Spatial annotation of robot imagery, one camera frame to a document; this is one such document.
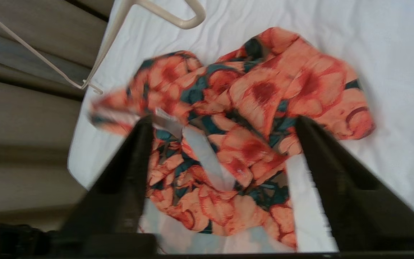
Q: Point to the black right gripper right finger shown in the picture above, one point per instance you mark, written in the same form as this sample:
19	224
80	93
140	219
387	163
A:
358	212

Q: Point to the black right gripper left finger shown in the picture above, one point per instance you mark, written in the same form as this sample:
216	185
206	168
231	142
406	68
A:
117	208

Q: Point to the orange floral short-sleeve shirt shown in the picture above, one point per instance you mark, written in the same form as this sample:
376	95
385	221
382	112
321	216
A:
257	108

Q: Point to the black and white robot chassis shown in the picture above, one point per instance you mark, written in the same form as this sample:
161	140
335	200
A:
9	239

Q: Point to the beige curtain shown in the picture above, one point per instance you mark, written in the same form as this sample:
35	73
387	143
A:
20	126

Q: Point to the white sheeted bed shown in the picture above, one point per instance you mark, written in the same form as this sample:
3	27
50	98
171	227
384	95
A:
390	72

